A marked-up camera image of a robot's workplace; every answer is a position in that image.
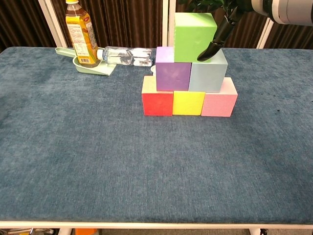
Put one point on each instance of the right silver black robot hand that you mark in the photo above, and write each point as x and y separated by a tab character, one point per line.
225	29

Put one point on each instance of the green foam cube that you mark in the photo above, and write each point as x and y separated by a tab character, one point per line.
190	39

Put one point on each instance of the light blue foam cube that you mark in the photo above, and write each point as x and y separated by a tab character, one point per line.
205	78

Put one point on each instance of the purple foam cube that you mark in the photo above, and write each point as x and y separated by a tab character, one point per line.
172	77

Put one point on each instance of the pink foam cube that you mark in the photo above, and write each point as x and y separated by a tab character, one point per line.
217	105

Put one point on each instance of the yellow foam cube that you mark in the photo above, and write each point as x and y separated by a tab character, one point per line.
188	104

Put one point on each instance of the red foam cube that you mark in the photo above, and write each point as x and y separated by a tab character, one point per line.
157	104

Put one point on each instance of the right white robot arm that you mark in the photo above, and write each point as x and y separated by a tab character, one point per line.
293	12

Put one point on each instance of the dark brown pleated curtain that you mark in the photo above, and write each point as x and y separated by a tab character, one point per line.
24	29
127	24
293	36
244	34

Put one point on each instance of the white scalloped plate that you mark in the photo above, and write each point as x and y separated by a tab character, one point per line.
153	70

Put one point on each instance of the clear plastic water bottle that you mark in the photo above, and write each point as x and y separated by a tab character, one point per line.
122	57

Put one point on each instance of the mint green plastic scoop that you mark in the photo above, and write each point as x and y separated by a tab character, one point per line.
97	71

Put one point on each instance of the yellow capped tea bottle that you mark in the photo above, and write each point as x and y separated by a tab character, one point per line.
82	36

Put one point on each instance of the blue table cloth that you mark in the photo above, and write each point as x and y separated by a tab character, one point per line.
146	171

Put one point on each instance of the white table leg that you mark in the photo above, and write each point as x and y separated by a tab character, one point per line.
65	232
254	232

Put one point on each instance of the orange yellow flat bar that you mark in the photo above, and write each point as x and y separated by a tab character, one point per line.
85	232

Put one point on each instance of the silver partition post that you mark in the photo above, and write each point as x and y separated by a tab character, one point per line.
168	24
53	24
265	34

